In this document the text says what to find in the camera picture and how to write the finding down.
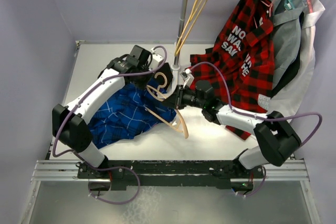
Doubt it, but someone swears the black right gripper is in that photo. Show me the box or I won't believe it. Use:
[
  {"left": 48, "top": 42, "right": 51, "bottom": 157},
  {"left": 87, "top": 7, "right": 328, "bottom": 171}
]
[{"left": 161, "top": 84, "right": 205, "bottom": 110}]

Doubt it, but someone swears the beige plastic hanger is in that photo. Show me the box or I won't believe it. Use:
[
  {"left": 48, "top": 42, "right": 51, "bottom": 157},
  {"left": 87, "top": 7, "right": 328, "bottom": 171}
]
[{"left": 146, "top": 72, "right": 189, "bottom": 139}]

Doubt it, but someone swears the blue plaid shirt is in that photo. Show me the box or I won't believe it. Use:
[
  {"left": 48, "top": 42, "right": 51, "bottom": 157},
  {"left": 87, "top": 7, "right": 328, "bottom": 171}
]
[{"left": 88, "top": 84, "right": 176, "bottom": 149}]

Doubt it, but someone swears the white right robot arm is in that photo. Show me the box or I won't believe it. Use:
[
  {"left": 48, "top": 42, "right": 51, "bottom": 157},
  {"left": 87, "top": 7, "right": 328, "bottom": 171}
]
[{"left": 162, "top": 80, "right": 301, "bottom": 177}]

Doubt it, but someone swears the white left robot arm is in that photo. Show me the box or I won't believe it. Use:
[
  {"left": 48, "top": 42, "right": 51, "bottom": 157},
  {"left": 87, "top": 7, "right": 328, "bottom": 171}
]
[{"left": 52, "top": 45, "right": 167, "bottom": 178}]

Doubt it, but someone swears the red black plaid shirt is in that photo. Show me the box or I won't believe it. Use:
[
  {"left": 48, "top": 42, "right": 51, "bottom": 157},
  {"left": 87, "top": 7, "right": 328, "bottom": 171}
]
[{"left": 182, "top": 0, "right": 276, "bottom": 141}]

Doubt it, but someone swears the white shirt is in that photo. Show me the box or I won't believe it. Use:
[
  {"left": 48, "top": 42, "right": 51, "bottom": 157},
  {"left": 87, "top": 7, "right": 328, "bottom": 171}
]
[{"left": 257, "top": 0, "right": 325, "bottom": 116}]

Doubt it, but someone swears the grey shirt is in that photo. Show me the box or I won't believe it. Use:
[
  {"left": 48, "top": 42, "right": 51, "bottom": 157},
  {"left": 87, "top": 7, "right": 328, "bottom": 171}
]
[{"left": 272, "top": 0, "right": 305, "bottom": 95}]

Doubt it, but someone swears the black garment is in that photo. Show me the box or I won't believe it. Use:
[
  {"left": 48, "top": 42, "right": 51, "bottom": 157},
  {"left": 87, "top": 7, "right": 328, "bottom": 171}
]
[{"left": 154, "top": 62, "right": 173, "bottom": 90}]

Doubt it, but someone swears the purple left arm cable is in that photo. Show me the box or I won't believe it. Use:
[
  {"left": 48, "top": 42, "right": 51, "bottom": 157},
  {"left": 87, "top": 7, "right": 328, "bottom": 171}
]
[{"left": 52, "top": 45, "right": 167, "bottom": 158}]

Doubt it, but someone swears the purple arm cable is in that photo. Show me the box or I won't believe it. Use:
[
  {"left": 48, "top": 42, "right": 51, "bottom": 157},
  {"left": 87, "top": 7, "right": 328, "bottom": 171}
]
[
  {"left": 188, "top": 61, "right": 323, "bottom": 148},
  {"left": 52, "top": 45, "right": 167, "bottom": 158}
]

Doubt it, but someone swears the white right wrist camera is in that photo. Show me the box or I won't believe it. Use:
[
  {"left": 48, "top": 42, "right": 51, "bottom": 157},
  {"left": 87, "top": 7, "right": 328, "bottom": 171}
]
[{"left": 181, "top": 68, "right": 194, "bottom": 89}]

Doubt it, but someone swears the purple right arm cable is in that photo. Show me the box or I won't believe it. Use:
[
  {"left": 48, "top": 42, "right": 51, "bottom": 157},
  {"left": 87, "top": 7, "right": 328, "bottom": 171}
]
[{"left": 188, "top": 61, "right": 323, "bottom": 148}]

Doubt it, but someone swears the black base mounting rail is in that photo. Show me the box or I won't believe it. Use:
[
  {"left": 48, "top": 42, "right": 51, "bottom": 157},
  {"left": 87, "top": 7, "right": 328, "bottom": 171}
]
[{"left": 76, "top": 160, "right": 265, "bottom": 191}]

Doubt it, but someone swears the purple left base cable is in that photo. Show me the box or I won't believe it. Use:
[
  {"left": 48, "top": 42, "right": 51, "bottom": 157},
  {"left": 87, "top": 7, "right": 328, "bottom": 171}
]
[{"left": 87, "top": 165, "right": 142, "bottom": 205}]

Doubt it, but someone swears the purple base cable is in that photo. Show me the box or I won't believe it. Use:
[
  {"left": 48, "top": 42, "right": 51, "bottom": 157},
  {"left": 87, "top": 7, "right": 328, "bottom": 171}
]
[
  {"left": 87, "top": 165, "right": 142, "bottom": 205},
  {"left": 235, "top": 166, "right": 267, "bottom": 198}
]

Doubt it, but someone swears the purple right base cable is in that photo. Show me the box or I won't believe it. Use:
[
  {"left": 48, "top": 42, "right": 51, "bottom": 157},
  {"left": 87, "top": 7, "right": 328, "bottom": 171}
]
[{"left": 235, "top": 166, "right": 267, "bottom": 198}]

